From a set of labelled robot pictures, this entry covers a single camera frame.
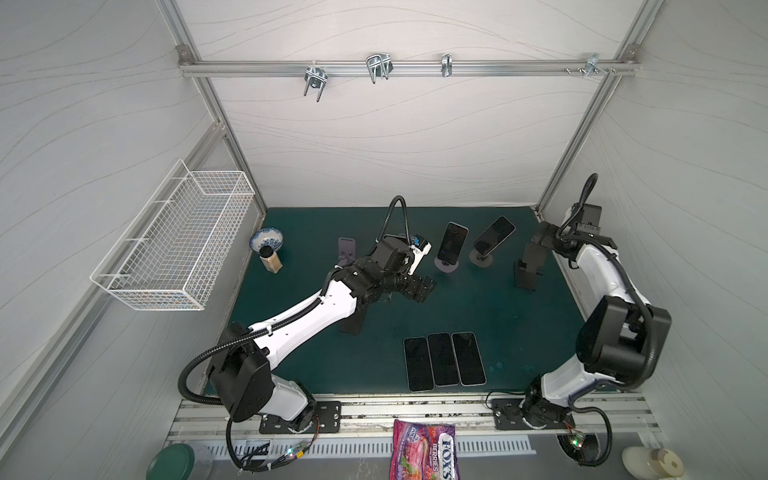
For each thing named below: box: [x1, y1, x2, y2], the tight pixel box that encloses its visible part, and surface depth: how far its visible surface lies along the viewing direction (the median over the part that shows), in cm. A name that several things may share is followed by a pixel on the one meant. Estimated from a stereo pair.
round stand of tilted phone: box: [469, 248, 493, 268], surface depth 106 cm
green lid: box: [146, 444, 196, 480], surface depth 61 cm
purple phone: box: [427, 332, 459, 387], surface depth 84 cm
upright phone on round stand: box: [437, 221, 469, 265], surface depth 97 cm
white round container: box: [622, 446, 684, 480], surface depth 62 cm
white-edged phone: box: [451, 331, 487, 387], surface depth 82 cm
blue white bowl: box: [249, 227, 284, 252], surface depth 110 cm
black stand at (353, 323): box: [338, 308, 366, 336], surface depth 90 cm
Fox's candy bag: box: [389, 419, 460, 480], surface depth 69 cm
